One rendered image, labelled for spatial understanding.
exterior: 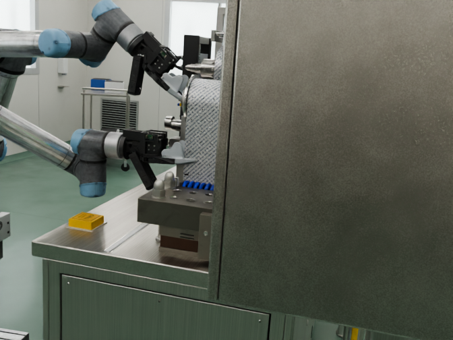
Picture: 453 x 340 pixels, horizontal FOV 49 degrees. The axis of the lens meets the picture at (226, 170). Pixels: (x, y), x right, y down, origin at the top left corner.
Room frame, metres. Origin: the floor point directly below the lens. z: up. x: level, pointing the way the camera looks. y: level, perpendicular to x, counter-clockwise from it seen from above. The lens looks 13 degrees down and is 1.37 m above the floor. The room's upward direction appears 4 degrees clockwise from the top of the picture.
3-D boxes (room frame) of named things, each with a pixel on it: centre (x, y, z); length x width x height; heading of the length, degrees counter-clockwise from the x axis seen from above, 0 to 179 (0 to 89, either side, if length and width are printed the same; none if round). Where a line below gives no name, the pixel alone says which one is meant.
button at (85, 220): (1.30, 0.37, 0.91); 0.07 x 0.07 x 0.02; 76
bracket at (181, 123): (1.44, 0.14, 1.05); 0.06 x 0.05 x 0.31; 76
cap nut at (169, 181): (1.27, 0.15, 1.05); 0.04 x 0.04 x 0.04
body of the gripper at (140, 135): (1.37, 0.23, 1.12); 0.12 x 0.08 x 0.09; 76
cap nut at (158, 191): (1.18, 0.16, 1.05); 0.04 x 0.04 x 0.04
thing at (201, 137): (1.31, 0.00, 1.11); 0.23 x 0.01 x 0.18; 76
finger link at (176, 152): (1.32, 0.13, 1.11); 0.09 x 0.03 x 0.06; 75
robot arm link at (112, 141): (1.39, 0.31, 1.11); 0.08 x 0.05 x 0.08; 166
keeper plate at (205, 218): (1.09, 0.00, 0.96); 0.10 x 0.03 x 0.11; 76
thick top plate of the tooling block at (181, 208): (1.18, 0.00, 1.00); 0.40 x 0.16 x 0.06; 76
